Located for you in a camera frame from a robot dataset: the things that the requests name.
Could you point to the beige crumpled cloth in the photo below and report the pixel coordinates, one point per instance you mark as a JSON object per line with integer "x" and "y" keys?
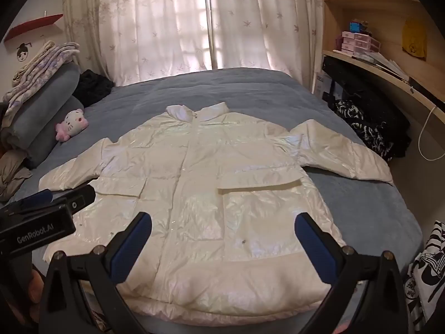
{"x": 12, "y": 174}

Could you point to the yellow cloth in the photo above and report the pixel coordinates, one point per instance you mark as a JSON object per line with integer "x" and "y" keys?
{"x": 414, "y": 38}

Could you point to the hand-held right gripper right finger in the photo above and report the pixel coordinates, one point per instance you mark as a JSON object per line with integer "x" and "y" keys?
{"x": 314, "y": 247}

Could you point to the red wall shelf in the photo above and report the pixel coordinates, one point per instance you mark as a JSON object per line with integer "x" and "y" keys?
{"x": 31, "y": 26}

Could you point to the white floral curtain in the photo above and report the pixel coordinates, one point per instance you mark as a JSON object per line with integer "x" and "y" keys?
{"x": 146, "y": 24}
{"x": 264, "y": 21}

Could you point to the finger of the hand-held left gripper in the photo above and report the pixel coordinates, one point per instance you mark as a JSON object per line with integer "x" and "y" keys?
{"x": 38, "y": 198}
{"x": 81, "y": 198}

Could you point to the cartoon face wall sticker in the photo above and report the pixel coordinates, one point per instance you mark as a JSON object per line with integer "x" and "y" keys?
{"x": 23, "y": 53}

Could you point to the black white patterned clothes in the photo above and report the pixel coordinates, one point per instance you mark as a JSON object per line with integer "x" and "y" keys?
{"x": 375, "y": 104}

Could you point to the grey pillow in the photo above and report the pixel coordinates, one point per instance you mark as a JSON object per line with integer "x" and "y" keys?
{"x": 52, "y": 90}
{"x": 48, "y": 135}

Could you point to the blue bed blanket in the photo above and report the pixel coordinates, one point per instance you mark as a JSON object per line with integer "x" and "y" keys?
{"x": 243, "y": 90}

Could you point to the white cardboard box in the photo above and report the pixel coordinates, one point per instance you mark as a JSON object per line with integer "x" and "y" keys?
{"x": 321, "y": 83}

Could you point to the small blue object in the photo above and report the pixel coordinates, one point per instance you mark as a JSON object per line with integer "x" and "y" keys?
{"x": 355, "y": 26}

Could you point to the pink and white cat plush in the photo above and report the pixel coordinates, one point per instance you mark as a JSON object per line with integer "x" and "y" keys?
{"x": 73, "y": 121}

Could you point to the black and white printed cloth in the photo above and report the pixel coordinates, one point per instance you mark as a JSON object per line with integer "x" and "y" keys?
{"x": 429, "y": 271}

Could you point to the white puffer jacket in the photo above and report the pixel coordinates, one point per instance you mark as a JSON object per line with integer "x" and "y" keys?
{"x": 208, "y": 167}

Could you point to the cream folded cloth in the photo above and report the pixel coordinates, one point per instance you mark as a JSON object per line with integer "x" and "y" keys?
{"x": 31, "y": 64}

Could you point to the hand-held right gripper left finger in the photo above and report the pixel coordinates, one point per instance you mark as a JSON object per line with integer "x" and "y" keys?
{"x": 134, "y": 247}

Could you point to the folded floral blanket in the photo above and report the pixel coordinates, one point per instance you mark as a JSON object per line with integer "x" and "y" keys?
{"x": 48, "y": 66}

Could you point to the black and white patterned garment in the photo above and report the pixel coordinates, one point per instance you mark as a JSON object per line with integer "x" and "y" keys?
{"x": 361, "y": 125}

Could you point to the pile of papers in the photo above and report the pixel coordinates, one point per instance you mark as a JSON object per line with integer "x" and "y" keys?
{"x": 382, "y": 61}

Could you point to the wooden shelf unit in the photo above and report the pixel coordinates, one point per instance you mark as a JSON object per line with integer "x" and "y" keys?
{"x": 379, "y": 10}

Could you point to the pink storage boxes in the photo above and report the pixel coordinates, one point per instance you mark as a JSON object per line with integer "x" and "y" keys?
{"x": 360, "y": 43}

